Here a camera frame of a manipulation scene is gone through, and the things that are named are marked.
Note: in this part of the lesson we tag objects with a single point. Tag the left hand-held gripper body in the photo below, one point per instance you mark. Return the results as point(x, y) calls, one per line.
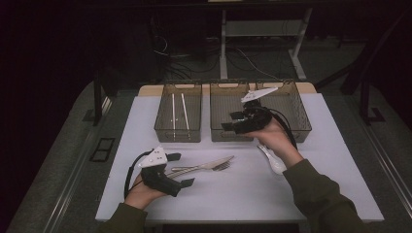
point(158, 184)

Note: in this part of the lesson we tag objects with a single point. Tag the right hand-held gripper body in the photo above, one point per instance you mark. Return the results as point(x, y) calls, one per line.
point(256, 119)

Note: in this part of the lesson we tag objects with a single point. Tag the smoky transparent plastic bin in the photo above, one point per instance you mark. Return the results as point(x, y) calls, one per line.
point(194, 129)
point(220, 110)
point(298, 116)

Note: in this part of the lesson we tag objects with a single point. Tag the steel table knife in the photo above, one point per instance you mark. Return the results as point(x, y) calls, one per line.
point(213, 163)

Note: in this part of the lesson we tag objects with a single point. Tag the white chopstick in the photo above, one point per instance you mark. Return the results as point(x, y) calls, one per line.
point(173, 113)
point(185, 111)

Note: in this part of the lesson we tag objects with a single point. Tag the white plastic spoon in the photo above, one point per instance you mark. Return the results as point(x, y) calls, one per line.
point(277, 166)

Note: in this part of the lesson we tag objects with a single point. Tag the person's left hand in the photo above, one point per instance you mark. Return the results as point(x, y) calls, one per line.
point(139, 195)

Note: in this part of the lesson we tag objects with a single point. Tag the person's right hand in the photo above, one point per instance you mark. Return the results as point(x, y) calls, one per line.
point(278, 142)

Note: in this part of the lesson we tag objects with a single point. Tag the white table cover sheet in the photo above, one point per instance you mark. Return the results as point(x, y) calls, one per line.
point(246, 194)

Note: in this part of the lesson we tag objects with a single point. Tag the black slanted metal stand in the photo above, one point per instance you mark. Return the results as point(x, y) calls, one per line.
point(364, 103)

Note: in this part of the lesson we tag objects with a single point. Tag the white metal desk frame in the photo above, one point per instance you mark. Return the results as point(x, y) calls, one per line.
point(223, 48)

